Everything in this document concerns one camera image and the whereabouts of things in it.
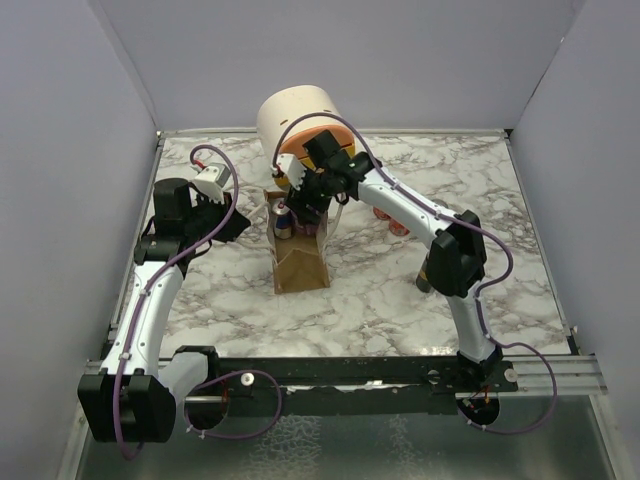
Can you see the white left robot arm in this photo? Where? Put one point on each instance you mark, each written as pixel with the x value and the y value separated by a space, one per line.
pixel 132 398

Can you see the silver blue energy drink can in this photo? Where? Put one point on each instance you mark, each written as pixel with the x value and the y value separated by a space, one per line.
pixel 282 220

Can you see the purple fanta can front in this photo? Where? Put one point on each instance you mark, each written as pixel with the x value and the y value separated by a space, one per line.
pixel 307 229

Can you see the red cola can front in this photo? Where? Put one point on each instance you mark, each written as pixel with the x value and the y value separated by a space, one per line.
pixel 397 228

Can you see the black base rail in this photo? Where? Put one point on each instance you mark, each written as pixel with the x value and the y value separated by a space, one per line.
pixel 340 386

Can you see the brown canvas bag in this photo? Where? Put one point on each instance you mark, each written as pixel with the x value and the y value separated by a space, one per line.
pixel 298 262

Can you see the black yellow can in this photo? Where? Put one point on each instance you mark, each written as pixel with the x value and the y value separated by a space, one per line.
pixel 422 282

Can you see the red cola can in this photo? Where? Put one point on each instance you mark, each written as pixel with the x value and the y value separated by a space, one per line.
pixel 397 228
pixel 381 214

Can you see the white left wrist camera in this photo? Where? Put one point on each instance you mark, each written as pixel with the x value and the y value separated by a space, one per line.
pixel 211 182

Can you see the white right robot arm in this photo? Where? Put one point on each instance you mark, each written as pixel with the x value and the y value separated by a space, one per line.
pixel 456 254

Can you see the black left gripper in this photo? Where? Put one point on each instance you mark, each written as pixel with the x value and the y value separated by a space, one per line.
pixel 237 225

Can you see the cream round drawer cabinet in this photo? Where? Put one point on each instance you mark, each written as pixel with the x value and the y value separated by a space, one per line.
pixel 287 105

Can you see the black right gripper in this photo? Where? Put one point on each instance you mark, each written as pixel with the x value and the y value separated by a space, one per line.
pixel 298 200

